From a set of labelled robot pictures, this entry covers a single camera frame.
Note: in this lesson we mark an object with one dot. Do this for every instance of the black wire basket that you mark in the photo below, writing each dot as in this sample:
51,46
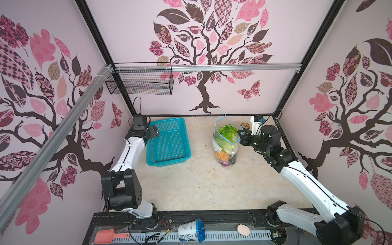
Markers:
141,78

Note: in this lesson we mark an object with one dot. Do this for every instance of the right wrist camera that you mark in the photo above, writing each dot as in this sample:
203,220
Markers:
256,121

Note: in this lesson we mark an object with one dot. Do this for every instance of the white yogurt cup blue lid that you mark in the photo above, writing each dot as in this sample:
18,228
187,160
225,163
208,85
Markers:
192,231

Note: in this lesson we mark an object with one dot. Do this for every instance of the teal plastic basket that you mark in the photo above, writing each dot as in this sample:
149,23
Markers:
172,146

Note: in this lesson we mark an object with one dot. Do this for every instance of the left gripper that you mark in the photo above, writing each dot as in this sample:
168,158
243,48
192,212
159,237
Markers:
153,130

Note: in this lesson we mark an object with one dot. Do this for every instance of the pink plastic scoop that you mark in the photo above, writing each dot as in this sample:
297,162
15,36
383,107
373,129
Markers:
107,236

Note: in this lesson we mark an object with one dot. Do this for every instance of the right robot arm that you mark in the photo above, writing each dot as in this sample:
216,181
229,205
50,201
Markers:
335,223

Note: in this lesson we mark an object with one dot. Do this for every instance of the napa cabbage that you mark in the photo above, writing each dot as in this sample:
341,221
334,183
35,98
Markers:
226,137

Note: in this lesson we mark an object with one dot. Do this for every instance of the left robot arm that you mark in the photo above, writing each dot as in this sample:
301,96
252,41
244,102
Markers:
121,187

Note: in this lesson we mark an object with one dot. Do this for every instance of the aluminium rail back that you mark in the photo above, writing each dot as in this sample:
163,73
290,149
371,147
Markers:
227,67

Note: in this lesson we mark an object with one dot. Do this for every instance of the green beverage can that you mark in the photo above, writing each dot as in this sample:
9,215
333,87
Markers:
245,125

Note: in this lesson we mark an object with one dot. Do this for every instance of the aluminium rail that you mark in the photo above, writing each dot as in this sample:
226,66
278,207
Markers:
227,67
25,182

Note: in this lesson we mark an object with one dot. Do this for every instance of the aluminium rail left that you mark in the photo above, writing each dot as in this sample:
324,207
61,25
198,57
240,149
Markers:
25,182

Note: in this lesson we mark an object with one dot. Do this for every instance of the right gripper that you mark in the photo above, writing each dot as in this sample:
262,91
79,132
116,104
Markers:
245,138

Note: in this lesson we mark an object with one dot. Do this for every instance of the beige egg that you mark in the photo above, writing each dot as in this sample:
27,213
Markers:
243,230

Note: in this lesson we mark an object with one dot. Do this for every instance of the clear zip top bag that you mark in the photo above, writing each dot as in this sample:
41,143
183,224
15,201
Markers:
222,121

